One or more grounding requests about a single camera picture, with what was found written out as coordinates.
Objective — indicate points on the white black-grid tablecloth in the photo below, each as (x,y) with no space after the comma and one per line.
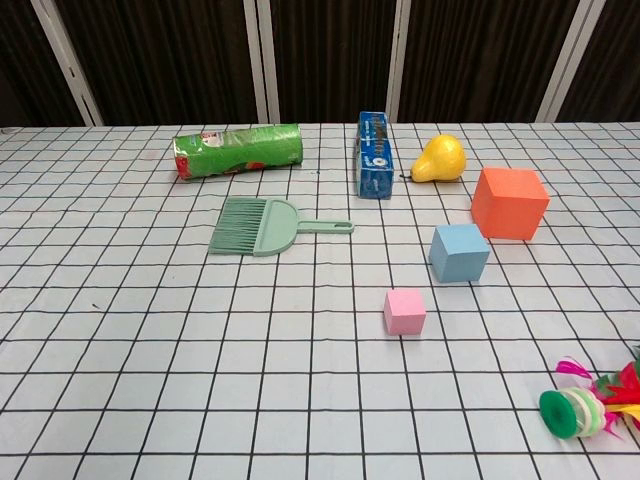
(150,350)

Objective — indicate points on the yellow toy pear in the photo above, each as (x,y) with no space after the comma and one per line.
(442,157)

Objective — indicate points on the colourful feather shuttlecock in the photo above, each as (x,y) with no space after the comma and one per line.
(560,412)

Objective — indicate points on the long blue cardboard box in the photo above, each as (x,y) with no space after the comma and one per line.
(375,170)

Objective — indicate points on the green cylindrical snack can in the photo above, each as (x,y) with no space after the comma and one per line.
(240,150)

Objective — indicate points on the mint green hand brush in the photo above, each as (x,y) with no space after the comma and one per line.
(272,230)

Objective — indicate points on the large orange foam cube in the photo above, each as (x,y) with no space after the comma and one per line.
(505,210)

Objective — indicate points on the small pink foam cube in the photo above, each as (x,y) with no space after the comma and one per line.
(405,315)

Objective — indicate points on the blue foam cube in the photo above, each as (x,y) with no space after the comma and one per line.
(460,260)

